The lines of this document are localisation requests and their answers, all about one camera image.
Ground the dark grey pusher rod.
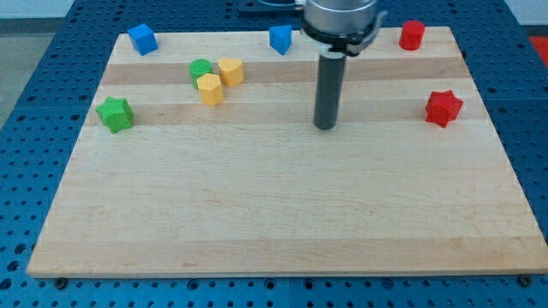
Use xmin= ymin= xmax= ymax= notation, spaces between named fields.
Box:
xmin=313 ymin=56 xmax=346 ymax=130

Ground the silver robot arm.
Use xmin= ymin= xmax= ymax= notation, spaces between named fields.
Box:
xmin=295 ymin=0 xmax=387 ymax=130

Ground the yellow hexagon block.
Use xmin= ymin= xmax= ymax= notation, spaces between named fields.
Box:
xmin=197 ymin=74 xmax=224 ymax=106

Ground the wooden board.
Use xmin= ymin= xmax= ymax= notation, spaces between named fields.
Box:
xmin=27 ymin=27 xmax=547 ymax=278

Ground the blue triangle block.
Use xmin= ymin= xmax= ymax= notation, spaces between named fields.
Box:
xmin=269 ymin=25 xmax=292 ymax=56

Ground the yellow heart block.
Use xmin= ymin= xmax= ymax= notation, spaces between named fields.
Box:
xmin=217 ymin=57 xmax=245 ymax=87

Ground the red cylinder block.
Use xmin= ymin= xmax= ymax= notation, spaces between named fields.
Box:
xmin=399 ymin=20 xmax=426 ymax=50

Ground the red star block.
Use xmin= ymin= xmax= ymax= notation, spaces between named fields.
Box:
xmin=425 ymin=90 xmax=464 ymax=128

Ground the green cylinder block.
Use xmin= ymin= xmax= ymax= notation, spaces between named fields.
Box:
xmin=188 ymin=58 xmax=213 ymax=89

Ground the blue cube block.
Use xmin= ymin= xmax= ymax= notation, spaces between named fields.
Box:
xmin=128 ymin=23 xmax=158 ymax=56

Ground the green star block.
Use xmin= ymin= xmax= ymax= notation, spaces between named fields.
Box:
xmin=95 ymin=97 xmax=134 ymax=133

